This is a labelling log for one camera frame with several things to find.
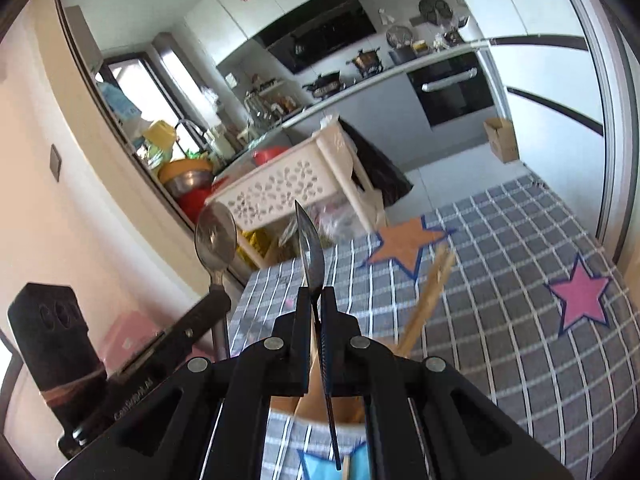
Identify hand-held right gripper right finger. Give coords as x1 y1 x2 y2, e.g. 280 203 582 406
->
317 286 574 480

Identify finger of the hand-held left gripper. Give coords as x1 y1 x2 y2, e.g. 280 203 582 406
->
162 289 232 348

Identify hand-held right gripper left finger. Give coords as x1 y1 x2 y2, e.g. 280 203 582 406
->
55 286 314 480

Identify grey translucent spoon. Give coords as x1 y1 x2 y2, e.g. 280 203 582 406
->
294 199 343 471

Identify beige plastic utensil holder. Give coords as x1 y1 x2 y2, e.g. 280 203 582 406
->
267 330 416 428

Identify pink plastic chair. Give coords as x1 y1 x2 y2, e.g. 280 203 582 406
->
97 310 167 367

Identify gold foil packets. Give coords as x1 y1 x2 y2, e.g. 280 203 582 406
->
240 229 275 262

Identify clear plastic bag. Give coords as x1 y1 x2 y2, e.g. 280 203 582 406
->
277 205 362 252

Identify red plastic bucket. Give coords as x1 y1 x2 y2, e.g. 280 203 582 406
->
176 186 221 223

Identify metal basin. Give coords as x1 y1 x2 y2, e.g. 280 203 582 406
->
162 169 215 196

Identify beige flower-cut storage rack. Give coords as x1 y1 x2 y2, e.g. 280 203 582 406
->
205 122 386 271

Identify black trash bag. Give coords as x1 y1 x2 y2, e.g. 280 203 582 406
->
340 117 413 208

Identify red plastic basin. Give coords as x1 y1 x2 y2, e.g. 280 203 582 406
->
251 146 291 167

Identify grey checked star tablecloth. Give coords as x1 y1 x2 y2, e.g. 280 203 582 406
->
227 172 626 480

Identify yellow plastic basin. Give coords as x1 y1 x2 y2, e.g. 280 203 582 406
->
141 120 180 148

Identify chrome kitchen faucet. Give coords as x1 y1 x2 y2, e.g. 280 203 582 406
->
175 119 208 153

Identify black wok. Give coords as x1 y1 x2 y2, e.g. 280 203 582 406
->
302 72 343 98

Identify cardboard box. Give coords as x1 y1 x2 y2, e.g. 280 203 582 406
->
482 117 521 163

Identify brass cooking pot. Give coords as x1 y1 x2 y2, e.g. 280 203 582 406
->
347 47 383 78

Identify black range hood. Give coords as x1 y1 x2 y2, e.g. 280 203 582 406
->
252 0 378 75

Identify white upper kitchen cabinets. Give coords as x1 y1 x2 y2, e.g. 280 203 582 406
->
182 0 351 68

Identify round dark slotted tray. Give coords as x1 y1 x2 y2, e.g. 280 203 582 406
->
419 0 453 23

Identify white refrigerator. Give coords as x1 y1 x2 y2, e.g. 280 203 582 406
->
470 0 608 137

